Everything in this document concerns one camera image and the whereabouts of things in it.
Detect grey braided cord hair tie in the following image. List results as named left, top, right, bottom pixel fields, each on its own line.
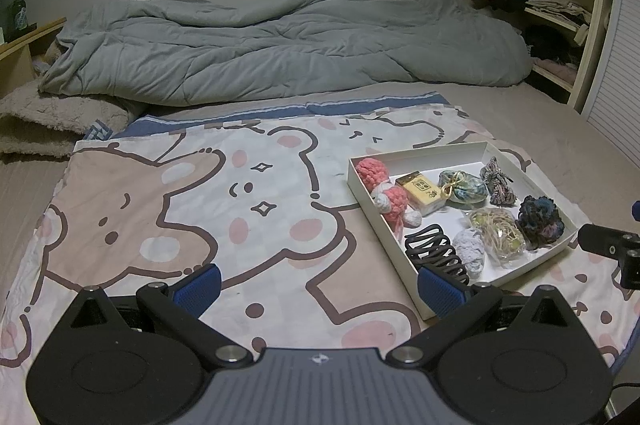
left=480, top=156, right=516, bottom=206

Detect green glass bottle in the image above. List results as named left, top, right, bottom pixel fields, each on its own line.
left=9, top=0, right=30, bottom=41

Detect dark clothing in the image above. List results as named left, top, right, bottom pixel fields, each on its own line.
left=520, top=25, right=583, bottom=66

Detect white grey crochet scrunchie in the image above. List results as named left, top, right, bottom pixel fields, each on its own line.
left=452, top=227, right=488, bottom=281

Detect clear bag of hair ties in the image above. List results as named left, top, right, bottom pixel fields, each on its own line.
left=467, top=208, right=528, bottom=268

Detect bed with beige sheet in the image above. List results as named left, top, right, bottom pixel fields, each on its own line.
left=0, top=80, right=640, bottom=425

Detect yellow tile keychain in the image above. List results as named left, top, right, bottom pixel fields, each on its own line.
left=395, top=172, right=447, bottom=217

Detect dark multicolour crochet scrunchie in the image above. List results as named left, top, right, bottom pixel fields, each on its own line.
left=516, top=195, right=565, bottom=250

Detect cream closet shelf unit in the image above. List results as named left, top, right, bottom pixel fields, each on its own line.
left=462, top=0, right=608, bottom=113

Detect beige fluffy pillow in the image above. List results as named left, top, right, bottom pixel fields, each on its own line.
left=0, top=82, right=136, bottom=158

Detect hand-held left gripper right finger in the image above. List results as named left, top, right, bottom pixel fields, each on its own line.
left=386, top=264, right=586, bottom=363

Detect folded pink clothing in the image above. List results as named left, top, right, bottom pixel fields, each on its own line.
left=532, top=58, right=578, bottom=83

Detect white cardboard box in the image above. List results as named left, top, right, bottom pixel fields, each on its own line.
left=347, top=141, right=581, bottom=321

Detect bear printed blanket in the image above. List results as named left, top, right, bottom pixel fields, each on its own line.
left=0, top=92, right=640, bottom=376

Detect grey duvet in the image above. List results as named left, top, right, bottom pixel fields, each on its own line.
left=39, top=0, right=533, bottom=106

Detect blue floral sachet gold bow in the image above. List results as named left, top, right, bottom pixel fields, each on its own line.
left=438, top=170, right=490, bottom=206

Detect pink crochet doll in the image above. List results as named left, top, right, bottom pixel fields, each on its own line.
left=356, top=158, right=423, bottom=236

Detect dark hair claw clip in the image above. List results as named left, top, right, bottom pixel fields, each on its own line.
left=404, top=223, right=471, bottom=286

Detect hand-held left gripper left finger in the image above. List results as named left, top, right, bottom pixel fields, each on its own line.
left=59, top=262, right=253, bottom=363

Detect folded beige clothes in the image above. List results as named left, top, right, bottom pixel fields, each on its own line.
left=525, top=0, right=593, bottom=28

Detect white louvred closet door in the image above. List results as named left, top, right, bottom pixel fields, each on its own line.
left=582, top=0, right=640, bottom=156

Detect wooden bedside shelf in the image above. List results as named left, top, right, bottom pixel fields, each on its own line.
left=0, top=18, right=67, bottom=98

